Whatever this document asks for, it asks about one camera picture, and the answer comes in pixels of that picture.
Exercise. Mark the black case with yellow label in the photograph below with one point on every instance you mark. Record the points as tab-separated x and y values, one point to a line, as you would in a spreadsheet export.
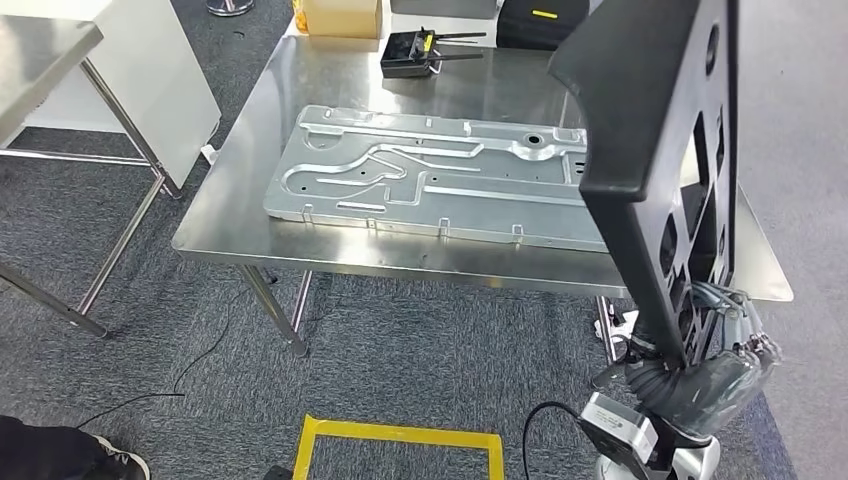
530	26

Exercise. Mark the stamped sheet metal panel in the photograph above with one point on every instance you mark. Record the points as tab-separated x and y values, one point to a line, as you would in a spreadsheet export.
464	212

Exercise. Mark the grey box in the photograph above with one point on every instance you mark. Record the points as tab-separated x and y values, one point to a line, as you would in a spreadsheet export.
444	6

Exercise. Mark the white cabinet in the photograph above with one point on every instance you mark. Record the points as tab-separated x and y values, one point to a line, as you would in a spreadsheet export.
152	86

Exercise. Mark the black device with antennas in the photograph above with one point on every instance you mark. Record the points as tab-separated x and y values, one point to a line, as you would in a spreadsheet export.
404	56

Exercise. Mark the stainless steel side table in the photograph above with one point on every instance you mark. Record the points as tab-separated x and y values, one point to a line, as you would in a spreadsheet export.
40	66

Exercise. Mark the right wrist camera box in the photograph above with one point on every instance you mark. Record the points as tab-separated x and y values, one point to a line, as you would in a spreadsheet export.
616	424

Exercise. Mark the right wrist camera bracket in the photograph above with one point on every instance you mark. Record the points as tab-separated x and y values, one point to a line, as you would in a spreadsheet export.
662	450

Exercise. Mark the cardboard box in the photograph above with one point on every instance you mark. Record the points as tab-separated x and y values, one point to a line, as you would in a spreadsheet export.
341	16

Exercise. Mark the black plastic plate part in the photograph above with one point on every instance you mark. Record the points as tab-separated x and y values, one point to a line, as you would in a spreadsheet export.
629	99

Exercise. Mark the person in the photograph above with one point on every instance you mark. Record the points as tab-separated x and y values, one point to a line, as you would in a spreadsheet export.
46	454

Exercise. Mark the stainless steel workbench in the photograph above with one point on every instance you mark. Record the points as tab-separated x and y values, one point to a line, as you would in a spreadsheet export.
331	86

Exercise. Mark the white power plug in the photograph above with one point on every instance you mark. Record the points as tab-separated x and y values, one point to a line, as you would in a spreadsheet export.
613	328
208	154

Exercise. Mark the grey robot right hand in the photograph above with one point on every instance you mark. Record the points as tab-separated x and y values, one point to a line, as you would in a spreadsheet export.
722	391

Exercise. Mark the chrome stanchion base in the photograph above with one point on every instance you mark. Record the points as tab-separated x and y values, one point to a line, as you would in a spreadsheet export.
228	5

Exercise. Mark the yellow floor tape square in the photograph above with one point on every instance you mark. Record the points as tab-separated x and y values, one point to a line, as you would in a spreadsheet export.
397	434

